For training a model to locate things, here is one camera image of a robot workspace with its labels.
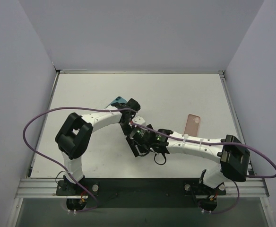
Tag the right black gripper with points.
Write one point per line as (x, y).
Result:
(133, 145)

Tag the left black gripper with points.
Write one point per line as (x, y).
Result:
(124, 126)

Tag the teal phone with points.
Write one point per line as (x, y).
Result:
(119, 100)

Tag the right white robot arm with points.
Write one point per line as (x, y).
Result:
(231, 158)

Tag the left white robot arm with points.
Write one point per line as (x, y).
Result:
(74, 135)

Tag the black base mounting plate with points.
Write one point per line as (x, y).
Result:
(135, 192)

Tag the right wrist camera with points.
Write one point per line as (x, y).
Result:
(139, 120)

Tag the aluminium table frame rail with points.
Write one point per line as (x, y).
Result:
(165, 100)

